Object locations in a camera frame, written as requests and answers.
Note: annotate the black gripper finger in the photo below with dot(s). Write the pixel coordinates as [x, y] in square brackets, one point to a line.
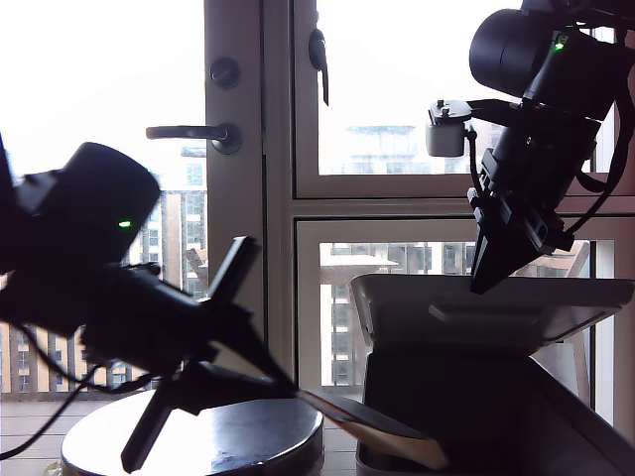
[248, 347]
[233, 392]
[486, 258]
[521, 248]

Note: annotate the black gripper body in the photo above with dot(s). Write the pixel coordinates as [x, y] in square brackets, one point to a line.
[536, 158]

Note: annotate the dark cardboard sleeve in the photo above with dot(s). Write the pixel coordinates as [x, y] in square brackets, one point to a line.
[377, 416]

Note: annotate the grey recycling bin body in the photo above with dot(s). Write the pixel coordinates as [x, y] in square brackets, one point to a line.
[496, 406]

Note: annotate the yellowish plastic bin liner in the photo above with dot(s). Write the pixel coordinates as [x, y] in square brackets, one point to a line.
[52, 468]

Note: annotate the wooden balcony table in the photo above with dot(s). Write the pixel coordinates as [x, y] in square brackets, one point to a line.
[347, 261]

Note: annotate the round door lock knob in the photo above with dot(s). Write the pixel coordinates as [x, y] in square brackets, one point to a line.
[224, 73]

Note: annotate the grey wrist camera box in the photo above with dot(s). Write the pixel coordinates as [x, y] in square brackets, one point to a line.
[444, 139]

